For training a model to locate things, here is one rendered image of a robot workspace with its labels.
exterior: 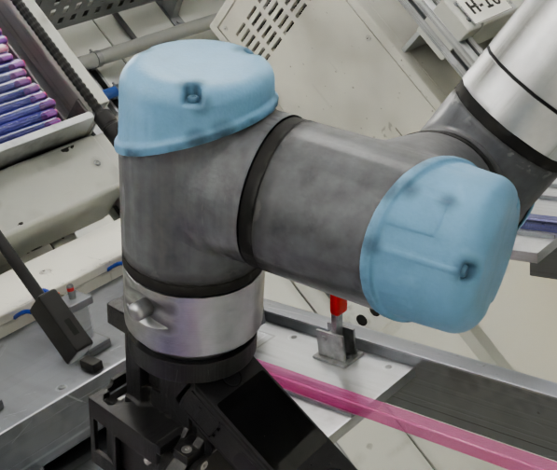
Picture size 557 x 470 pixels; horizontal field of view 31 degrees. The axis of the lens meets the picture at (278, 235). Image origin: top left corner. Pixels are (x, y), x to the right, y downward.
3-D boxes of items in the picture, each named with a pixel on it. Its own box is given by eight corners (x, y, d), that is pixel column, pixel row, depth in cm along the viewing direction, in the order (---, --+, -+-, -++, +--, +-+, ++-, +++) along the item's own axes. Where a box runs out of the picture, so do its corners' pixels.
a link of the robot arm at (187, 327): (295, 257, 53) (185, 324, 47) (289, 326, 55) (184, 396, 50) (194, 206, 57) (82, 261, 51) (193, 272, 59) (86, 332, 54)
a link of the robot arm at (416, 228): (553, 158, 49) (351, 104, 53) (498, 186, 39) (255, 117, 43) (511, 307, 51) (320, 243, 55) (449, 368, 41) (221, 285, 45)
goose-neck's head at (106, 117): (140, 143, 90) (111, 104, 91) (125, 149, 89) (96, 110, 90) (132, 154, 92) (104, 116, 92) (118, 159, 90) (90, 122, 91)
